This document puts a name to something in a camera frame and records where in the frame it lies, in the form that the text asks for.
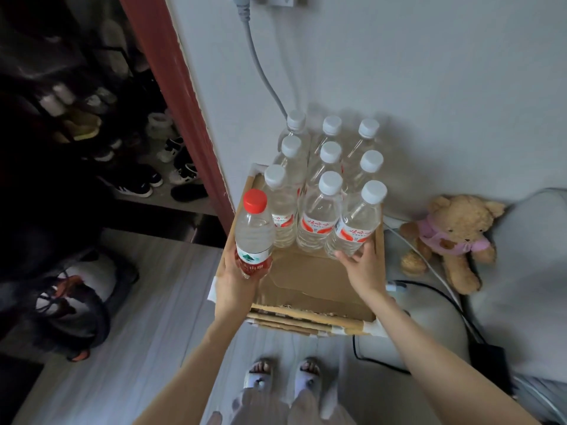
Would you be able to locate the person's left hand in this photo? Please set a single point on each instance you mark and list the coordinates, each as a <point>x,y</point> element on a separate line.
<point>230,296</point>

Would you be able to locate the person's right hand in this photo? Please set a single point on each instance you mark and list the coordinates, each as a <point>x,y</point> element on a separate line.
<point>367,278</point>

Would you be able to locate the person's left thumb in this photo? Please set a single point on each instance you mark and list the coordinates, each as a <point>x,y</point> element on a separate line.
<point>231,265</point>

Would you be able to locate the person's right thumb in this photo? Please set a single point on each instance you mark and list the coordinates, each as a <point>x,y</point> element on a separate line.
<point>344,258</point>

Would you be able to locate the red-capped water bottle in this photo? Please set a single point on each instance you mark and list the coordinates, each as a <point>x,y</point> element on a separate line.
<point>253,234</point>

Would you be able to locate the clear white-capped water bottle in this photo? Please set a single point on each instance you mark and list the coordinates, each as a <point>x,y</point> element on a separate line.
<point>356,221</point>

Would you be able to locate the person's left forearm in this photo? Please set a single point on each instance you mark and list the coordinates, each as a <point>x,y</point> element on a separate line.
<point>195,371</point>

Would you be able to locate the person's right forearm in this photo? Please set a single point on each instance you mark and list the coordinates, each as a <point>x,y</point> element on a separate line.
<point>443,371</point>

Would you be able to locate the brown cardboard box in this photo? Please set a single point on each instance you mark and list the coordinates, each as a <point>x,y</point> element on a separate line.
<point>310,278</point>

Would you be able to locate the cluster of white-capped bottles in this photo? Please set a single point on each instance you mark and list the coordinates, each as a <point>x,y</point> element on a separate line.
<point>319,203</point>

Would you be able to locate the person's left white slipper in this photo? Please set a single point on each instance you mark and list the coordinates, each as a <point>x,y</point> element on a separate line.
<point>258,375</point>

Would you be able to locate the person's white slipper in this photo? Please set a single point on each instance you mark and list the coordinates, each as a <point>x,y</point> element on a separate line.
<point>258,375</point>
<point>307,377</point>

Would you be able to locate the brown teddy bear pink shirt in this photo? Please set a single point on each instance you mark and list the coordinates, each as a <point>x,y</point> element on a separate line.
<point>456,234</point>

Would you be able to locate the person's right white slipper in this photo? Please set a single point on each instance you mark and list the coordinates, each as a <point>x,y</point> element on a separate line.
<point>307,377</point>

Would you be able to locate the row of shoes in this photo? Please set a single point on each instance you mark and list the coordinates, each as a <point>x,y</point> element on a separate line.
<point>133,172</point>

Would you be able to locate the black and white bag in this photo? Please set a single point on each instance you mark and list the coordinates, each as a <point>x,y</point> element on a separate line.
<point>75,300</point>

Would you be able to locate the black power adapter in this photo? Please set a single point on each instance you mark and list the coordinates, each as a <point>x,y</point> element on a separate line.
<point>491,369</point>

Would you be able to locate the striped cloth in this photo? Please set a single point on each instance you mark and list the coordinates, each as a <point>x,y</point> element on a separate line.
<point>542,400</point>

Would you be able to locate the red door frame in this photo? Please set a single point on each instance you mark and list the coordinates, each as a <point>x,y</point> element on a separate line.
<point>177,97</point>

